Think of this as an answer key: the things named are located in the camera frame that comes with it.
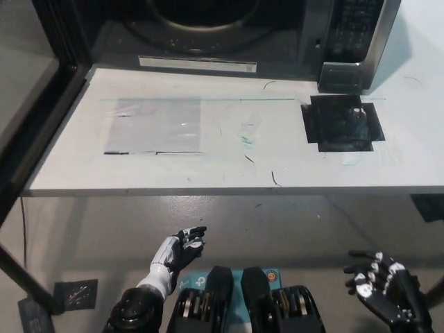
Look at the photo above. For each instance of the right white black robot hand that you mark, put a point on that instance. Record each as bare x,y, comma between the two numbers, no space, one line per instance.
388,288

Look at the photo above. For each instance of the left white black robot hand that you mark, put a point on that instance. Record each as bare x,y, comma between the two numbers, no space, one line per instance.
177,251

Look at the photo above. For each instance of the black ribbed robot torso block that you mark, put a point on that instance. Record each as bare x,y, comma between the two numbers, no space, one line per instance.
277,308
201,305

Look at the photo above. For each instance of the stainless steel microwave body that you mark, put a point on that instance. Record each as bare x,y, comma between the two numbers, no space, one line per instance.
277,52

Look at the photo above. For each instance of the glass microwave turntable plate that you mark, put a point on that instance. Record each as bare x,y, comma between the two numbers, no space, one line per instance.
208,25

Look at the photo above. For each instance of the black metal table leg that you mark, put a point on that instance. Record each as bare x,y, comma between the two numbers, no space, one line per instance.
436,291
27,277

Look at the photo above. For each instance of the black floor tape square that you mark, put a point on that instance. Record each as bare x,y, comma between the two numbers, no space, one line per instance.
34,317
77,294

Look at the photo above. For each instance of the silver clear tape patch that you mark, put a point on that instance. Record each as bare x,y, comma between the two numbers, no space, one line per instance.
156,128

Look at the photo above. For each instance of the black tape patch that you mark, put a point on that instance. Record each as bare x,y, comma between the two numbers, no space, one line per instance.
343,128

